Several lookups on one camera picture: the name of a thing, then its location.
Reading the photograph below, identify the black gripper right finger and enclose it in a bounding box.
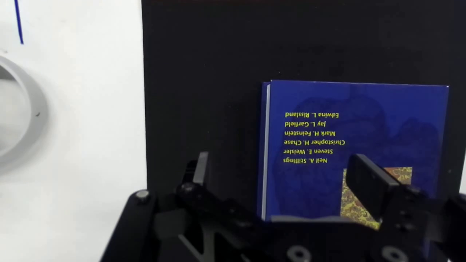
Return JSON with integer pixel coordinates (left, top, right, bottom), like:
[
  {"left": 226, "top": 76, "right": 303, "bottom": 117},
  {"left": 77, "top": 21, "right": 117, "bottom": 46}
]
[{"left": 345, "top": 153, "right": 466, "bottom": 262}]

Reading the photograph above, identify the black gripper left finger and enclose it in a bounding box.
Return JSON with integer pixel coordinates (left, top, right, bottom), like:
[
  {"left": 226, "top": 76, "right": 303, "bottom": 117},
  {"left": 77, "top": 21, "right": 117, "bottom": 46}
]
[{"left": 101, "top": 151, "right": 274, "bottom": 262}]

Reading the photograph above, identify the blue hardcover book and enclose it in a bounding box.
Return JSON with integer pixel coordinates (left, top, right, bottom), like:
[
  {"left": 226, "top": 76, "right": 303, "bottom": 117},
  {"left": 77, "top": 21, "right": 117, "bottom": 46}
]
[{"left": 258, "top": 79, "right": 452, "bottom": 233}]

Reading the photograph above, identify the black rectangular mat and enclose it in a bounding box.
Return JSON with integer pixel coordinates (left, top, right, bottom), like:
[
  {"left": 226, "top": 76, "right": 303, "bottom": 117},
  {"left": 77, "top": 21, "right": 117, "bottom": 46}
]
[{"left": 140, "top": 0, "right": 466, "bottom": 231}]

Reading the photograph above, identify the white mug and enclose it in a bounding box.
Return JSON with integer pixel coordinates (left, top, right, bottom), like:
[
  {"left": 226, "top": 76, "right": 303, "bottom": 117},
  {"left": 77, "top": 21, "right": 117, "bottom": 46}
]
[{"left": 0, "top": 50, "right": 50, "bottom": 168}]

